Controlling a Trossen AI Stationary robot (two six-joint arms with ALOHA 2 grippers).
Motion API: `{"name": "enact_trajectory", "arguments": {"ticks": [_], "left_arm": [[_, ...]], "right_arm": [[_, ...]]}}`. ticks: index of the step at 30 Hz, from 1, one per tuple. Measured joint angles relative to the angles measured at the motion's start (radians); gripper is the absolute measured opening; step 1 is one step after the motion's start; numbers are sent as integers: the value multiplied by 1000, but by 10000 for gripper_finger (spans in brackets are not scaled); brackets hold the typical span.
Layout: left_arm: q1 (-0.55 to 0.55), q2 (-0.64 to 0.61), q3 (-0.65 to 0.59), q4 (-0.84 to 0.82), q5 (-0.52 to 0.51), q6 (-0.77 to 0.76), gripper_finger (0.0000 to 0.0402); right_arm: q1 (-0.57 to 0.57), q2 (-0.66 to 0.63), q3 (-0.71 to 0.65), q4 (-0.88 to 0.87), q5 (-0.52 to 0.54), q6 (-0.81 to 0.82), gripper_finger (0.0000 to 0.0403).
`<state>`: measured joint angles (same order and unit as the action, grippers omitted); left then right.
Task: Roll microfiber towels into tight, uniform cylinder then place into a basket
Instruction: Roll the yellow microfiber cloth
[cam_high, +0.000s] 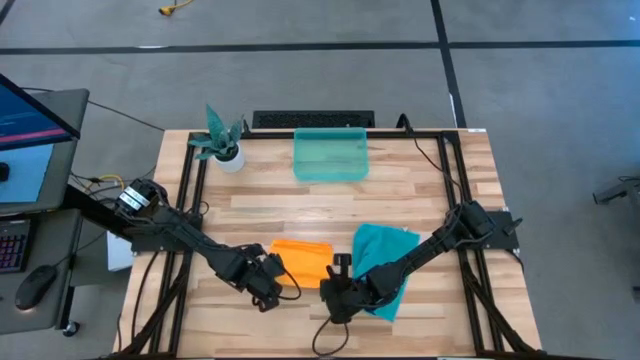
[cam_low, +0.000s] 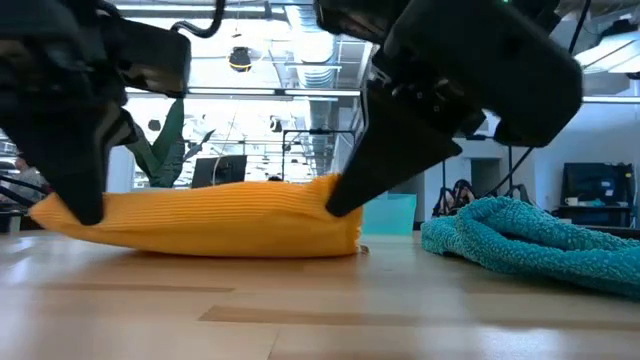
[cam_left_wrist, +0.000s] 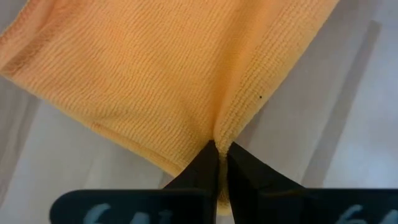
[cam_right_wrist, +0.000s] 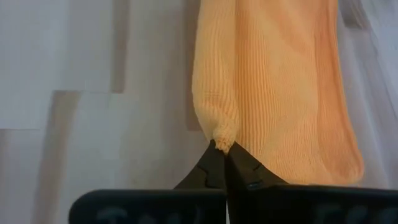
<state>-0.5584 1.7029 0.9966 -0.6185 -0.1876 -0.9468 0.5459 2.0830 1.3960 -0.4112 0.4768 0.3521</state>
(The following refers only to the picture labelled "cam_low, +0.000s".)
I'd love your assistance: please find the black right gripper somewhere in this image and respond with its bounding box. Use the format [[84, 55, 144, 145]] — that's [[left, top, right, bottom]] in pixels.
[[324, 0, 584, 218]]

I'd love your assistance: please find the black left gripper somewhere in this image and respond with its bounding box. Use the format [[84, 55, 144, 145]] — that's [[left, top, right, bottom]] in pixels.
[[0, 0, 139, 226]]

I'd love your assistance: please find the teal microfiber towel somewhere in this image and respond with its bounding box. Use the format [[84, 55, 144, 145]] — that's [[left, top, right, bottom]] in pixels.
[[420, 196, 640, 301]]

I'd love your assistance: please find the orange microfiber towel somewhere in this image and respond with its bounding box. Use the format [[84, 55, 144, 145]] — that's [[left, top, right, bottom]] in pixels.
[[28, 173, 365, 259]]

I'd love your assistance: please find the teal translucent plastic basket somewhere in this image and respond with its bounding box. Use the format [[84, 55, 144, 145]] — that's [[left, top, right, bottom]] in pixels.
[[362, 193, 418, 237]]

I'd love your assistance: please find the white building column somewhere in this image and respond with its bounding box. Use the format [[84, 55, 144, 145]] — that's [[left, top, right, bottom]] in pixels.
[[106, 144, 136, 194]]

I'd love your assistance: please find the green snake plant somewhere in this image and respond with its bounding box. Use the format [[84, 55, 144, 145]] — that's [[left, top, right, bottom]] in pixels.
[[124, 97, 216, 189]]

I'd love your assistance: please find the black computer monitor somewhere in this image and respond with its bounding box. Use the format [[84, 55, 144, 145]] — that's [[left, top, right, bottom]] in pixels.
[[190, 154, 248, 190]]

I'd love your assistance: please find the long ceiling light bar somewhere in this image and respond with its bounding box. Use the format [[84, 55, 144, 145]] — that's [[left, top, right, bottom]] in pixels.
[[124, 87, 640, 105]]

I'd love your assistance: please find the dark monitor with stickers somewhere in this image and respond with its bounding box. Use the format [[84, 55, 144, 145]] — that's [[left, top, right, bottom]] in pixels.
[[562, 162, 636, 209]]

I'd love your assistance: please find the dark office desk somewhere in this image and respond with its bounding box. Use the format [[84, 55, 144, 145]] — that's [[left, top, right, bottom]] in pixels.
[[552, 204, 640, 229]]

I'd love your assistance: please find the black metal rig frame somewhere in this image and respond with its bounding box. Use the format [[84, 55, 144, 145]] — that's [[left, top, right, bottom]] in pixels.
[[441, 133, 513, 201], [281, 128, 357, 181]]

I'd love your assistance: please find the silver spiral ceiling duct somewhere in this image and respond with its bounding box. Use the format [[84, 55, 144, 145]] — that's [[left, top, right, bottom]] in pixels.
[[285, 4, 341, 89]]

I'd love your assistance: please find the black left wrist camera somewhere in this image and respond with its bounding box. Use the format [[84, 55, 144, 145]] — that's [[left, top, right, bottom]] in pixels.
[[107, 17, 193, 100]]

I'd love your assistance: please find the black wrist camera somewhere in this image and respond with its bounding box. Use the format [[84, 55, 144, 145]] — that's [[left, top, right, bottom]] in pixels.
[[313, 0, 409, 47], [107, 17, 193, 100]]

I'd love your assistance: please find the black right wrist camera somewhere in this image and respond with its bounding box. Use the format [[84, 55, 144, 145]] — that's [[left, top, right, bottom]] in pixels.
[[313, 0, 409, 47]]

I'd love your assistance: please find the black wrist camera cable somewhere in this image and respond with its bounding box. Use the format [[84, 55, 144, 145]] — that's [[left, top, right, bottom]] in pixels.
[[169, 0, 227, 40]]

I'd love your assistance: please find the black ceiling cable reel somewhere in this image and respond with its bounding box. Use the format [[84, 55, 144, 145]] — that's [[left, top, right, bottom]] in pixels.
[[228, 45, 253, 74]]

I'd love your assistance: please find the long black cable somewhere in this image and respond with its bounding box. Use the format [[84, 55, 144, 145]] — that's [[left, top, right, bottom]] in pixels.
[[482, 0, 594, 199]]

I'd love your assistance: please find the black aluminium table frame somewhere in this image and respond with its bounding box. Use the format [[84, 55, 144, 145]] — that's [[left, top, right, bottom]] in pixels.
[[0, 209, 640, 240]]

